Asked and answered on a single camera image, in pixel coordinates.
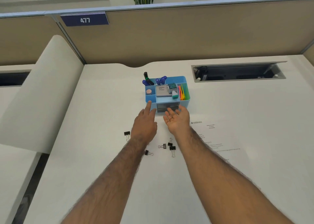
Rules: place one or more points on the person's left hand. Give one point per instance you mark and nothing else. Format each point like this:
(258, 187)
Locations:
(143, 129)

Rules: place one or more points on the person's right hand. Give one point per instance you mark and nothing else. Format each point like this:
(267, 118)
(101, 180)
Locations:
(178, 123)

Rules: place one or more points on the person's left thumb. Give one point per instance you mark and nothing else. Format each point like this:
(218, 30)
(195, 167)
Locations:
(153, 113)

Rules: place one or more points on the person's right thumb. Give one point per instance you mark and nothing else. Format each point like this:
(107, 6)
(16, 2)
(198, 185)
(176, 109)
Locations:
(185, 111)

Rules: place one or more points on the person's right forearm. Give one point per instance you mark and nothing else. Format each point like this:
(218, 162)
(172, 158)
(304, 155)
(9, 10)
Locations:
(220, 179)

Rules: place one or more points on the person's left forearm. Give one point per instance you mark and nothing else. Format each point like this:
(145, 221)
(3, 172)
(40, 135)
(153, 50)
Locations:
(108, 184)

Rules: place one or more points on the grey organizer drawer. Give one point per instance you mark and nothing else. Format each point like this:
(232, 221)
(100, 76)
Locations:
(163, 107)

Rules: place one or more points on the bundle of colourful sticky flags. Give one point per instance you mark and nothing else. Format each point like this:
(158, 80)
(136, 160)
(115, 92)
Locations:
(183, 92)

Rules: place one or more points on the teal white correction tape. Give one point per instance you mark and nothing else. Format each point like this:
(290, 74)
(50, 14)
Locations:
(175, 94)

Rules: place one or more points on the blue desk organizer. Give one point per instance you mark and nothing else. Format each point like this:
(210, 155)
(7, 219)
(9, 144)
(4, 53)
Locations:
(169, 100)

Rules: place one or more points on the round pink eraser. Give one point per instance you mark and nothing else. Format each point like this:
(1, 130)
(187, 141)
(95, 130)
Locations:
(149, 92)

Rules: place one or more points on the teal patterned box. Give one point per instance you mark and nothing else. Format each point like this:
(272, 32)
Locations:
(171, 86)

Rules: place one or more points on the black binder clip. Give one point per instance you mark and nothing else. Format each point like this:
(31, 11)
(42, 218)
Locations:
(127, 134)
(170, 142)
(172, 149)
(148, 153)
(163, 146)

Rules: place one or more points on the black marker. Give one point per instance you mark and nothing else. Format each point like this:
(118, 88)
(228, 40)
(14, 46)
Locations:
(148, 78)

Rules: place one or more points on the printed white paper sheet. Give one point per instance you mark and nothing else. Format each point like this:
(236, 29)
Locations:
(220, 138)

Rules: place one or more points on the white curved desk divider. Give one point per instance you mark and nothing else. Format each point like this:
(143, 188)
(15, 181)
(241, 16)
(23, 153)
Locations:
(41, 96)

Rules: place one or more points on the blue number sign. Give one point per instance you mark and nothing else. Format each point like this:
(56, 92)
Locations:
(84, 20)

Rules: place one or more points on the beige side partition panel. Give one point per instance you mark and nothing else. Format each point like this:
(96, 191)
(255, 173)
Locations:
(27, 41)

